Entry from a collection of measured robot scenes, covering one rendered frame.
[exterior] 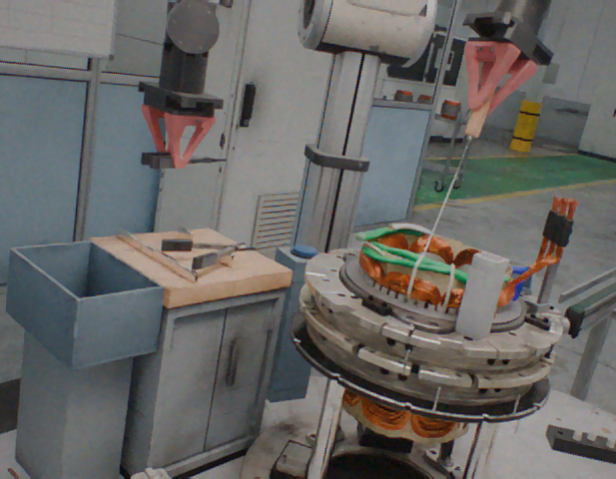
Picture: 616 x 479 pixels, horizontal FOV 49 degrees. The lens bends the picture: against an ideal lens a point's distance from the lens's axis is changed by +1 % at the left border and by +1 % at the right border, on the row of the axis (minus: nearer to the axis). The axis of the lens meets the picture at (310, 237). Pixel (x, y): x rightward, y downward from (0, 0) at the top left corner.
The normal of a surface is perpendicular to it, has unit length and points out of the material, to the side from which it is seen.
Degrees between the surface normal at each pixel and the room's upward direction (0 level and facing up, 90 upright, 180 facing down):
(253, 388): 90
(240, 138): 90
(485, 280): 90
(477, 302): 90
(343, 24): 111
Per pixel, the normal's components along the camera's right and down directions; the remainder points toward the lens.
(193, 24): 0.22, 0.32
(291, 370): 0.50, 0.33
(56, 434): -0.69, 0.07
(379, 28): 0.16, 0.58
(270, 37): 0.76, 0.31
